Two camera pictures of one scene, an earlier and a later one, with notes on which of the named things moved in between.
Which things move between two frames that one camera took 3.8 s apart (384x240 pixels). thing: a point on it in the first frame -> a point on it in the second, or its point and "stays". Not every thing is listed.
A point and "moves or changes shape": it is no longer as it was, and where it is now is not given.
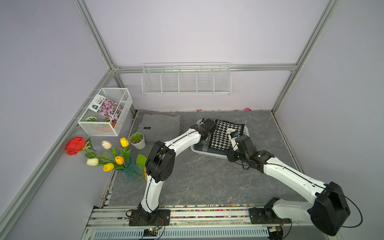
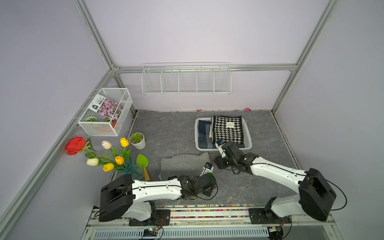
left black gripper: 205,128 -> 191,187
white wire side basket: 106,114 stays
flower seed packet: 105,106 stays
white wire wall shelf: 186,79 stays
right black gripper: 230,157 -> 218,162
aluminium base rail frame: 197,222 stays
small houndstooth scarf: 221,140 moves or changes shape
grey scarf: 157,128 -> 190,165
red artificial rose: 74,146 stays
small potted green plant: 137,140 stays
